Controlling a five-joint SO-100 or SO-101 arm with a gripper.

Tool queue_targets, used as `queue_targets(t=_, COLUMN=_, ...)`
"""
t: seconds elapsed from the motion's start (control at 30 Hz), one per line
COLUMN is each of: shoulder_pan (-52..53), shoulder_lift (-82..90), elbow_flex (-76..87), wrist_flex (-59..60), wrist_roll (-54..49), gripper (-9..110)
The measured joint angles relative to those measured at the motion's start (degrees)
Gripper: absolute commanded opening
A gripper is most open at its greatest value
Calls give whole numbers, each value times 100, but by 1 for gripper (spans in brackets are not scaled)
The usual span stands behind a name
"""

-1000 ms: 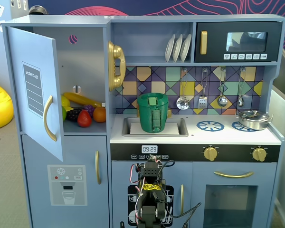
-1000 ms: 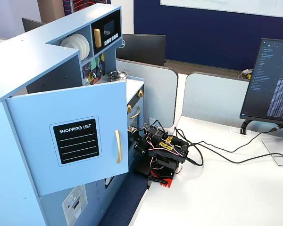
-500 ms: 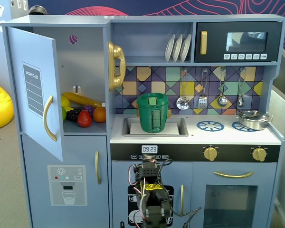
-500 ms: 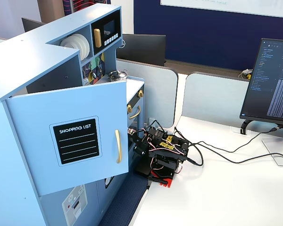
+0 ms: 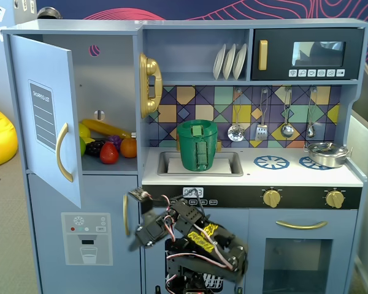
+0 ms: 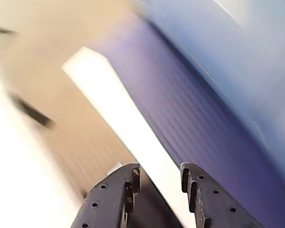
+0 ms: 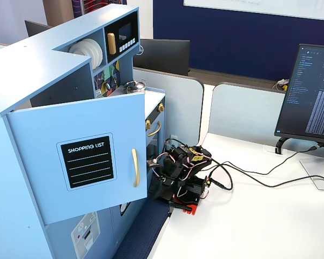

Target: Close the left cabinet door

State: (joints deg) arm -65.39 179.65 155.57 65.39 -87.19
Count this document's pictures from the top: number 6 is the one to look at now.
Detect white board with dark underside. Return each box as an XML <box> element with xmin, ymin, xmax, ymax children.
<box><xmin>61</xmin><ymin>46</ymin><xmax>198</xmax><ymax>228</ymax></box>

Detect dark elongated object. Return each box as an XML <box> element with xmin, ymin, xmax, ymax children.
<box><xmin>0</xmin><ymin>24</ymin><xmax>17</xmax><ymax>36</ymax></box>
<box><xmin>8</xmin><ymin>91</ymin><xmax>56</xmax><ymax>130</ymax></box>

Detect blue cabinet body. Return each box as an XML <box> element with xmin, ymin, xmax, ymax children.
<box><xmin>92</xmin><ymin>14</ymin><xmax>285</xmax><ymax>228</ymax></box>

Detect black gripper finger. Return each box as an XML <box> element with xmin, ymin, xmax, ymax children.
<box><xmin>180</xmin><ymin>162</ymin><xmax>265</xmax><ymax>228</ymax></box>
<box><xmin>70</xmin><ymin>162</ymin><xmax>142</xmax><ymax>228</ymax></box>

